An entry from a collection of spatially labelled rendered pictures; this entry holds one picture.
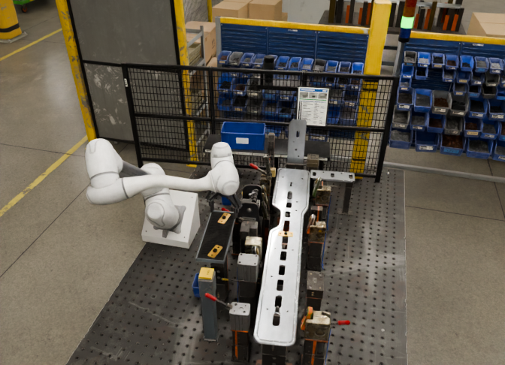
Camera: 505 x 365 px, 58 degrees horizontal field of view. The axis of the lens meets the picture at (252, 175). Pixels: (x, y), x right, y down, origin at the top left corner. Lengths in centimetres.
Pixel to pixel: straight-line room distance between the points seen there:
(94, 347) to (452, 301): 255
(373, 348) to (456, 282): 161
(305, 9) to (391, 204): 615
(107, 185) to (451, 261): 291
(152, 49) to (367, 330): 320
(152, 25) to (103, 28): 52
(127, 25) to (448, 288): 358
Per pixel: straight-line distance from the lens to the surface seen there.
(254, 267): 225
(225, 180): 201
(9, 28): 973
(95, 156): 227
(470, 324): 376
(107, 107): 515
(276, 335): 213
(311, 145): 332
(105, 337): 260
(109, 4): 466
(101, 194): 223
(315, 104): 325
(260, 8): 694
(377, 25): 311
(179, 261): 287
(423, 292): 383
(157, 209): 270
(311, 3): 901
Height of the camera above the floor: 271
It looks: 35 degrees down
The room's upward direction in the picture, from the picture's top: straight up
